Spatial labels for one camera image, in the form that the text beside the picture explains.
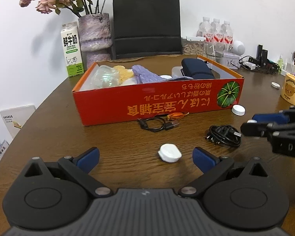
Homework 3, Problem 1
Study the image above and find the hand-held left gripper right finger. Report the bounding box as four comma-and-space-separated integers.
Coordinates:
176, 147, 277, 198

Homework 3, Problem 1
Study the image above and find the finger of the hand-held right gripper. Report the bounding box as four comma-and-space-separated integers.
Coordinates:
240, 120, 280, 141
252, 105, 295, 125

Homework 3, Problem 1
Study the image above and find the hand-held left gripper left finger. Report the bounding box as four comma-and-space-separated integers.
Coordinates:
20, 147, 113, 198

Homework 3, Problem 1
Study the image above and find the ribbed white bottle cap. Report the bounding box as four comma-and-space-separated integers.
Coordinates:
231, 105, 246, 116

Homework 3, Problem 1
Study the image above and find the black cable bundle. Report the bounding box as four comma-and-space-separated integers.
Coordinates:
206, 125, 242, 147

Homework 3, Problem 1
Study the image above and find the white round puck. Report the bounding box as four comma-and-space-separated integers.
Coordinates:
158, 144, 182, 163

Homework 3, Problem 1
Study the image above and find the thin black usb cable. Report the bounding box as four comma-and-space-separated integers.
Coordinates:
137, 118, 180, 133

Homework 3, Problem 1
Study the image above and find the dried orange flower bud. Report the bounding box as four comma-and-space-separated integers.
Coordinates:
167, 112, 190, 120

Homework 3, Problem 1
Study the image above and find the red cardboard box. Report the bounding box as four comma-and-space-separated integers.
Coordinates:
72, 55, 245, 126

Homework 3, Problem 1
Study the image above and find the navy zip case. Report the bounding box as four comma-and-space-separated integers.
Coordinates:
181, 58, 215, 80

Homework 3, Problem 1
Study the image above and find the clear plastic bag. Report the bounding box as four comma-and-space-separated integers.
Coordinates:
90, 65, 121, 89

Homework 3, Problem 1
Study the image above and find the yellow white plush sheep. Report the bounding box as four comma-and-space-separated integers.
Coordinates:
113, 65, 136, 84

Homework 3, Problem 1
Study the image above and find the translucent white plastic jar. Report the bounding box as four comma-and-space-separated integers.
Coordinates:
171, 66, 184, 77

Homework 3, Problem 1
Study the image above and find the purple cloth pouch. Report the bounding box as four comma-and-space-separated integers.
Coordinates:
131, 65, 195, 85

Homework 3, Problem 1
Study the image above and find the wooden desktop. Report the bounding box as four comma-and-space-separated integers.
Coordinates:
0, 54, 295, 190

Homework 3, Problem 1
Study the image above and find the yellow bear mug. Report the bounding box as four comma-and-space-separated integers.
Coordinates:
281, 73, 295, 105

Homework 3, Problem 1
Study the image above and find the white round speaker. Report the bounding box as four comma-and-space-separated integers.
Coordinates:
232, 41, 245, 56

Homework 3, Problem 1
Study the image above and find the clear drinking glass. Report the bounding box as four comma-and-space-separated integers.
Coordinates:
205, 41, 225, 59

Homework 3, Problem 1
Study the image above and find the clear water bottle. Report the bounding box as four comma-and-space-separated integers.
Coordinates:
221, 20, 234, 45
198, 17, 213, 42
210, 18, 224, 44

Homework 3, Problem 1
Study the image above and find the clear container of seeds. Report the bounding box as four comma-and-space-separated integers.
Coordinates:
182, 36, 207, 55

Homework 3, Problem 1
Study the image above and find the white green milk carton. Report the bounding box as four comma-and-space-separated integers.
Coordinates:
61, 22, 85, 77

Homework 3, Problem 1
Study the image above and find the purple ceramic vase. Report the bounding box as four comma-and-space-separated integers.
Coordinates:
78, 13, 113, 65

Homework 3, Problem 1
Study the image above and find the black paper bag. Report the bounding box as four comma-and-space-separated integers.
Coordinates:
112, 0, 183, 60

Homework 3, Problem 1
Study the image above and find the white charger with cables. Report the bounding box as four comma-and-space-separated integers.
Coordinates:
239, 55, 258, 71

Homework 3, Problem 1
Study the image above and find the white wall panel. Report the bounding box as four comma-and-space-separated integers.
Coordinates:
0, 104, 36, 139

